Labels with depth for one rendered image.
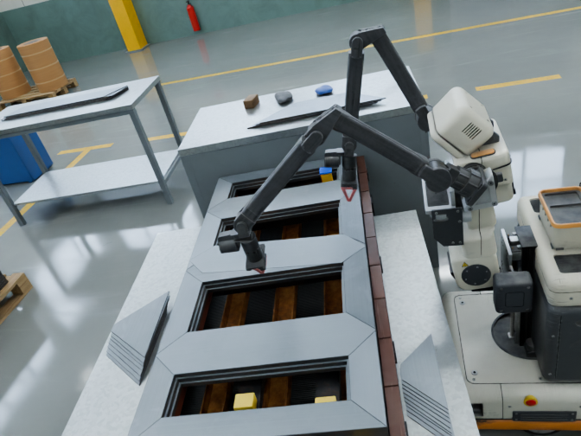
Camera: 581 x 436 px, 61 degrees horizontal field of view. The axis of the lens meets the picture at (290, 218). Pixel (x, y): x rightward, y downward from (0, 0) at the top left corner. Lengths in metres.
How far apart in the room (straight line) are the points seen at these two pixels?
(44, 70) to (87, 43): 3.06
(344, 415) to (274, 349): 0.33
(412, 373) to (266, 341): 0.47
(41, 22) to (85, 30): 1.01
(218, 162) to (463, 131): 1.47
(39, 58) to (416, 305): 8.59
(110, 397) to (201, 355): 0.39
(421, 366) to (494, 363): 0.63
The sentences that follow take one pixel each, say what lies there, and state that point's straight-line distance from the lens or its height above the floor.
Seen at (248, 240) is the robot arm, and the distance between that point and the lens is 1.64.
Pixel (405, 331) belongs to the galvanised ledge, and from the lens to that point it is 1.85.
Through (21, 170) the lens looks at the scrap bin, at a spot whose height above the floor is 0.16.
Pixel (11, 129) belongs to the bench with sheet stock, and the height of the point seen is 0.94.
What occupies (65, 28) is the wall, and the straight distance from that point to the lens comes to 12.84.
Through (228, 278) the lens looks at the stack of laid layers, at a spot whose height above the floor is 0.86.
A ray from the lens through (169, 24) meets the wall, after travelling 11.70.
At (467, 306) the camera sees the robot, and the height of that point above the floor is 0.28.
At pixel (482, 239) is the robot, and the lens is 1.88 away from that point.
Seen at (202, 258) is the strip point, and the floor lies 0.86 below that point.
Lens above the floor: 2.04
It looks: 32 degrees down
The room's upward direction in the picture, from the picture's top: 15 degrees counter-clockwise
